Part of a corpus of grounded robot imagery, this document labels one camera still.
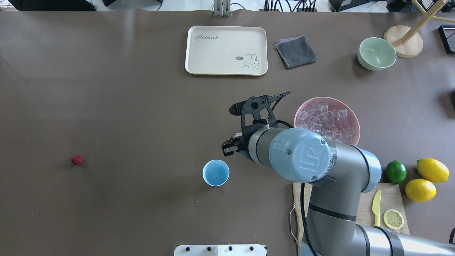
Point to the green lime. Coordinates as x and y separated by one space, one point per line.
396 172

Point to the yellow plastic knife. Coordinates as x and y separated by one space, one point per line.
376 203

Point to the grey folded cloth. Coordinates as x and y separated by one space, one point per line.
295 51

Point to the red strawberry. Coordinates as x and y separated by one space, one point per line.
77 160

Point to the whole yellow lemon inner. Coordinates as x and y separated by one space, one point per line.
420 190

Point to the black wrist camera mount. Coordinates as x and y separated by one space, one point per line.
257 112

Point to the wooden cutting board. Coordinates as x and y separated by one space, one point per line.
390 199

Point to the pile of clear ice cubes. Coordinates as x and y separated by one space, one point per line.
327 121

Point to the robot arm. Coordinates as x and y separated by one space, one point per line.
338 173

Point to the pink bowl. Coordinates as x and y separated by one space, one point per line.
352 117

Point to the whole yellow lemon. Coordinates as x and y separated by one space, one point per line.
433 170
420 190

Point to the lemon slice on board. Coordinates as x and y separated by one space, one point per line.
393 219

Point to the whole yellow lemon outer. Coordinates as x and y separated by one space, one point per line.
433 170

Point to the cream rabbit serving tray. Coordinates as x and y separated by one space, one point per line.
226 50

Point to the light blue plastic cup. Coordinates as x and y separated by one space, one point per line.
216 172

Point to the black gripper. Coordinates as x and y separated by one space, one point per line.
242 144

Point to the pale green bowl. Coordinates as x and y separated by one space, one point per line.
376 54

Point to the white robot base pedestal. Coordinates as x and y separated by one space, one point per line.
221 250

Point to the wooden stand round base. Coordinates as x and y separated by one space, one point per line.
405 40

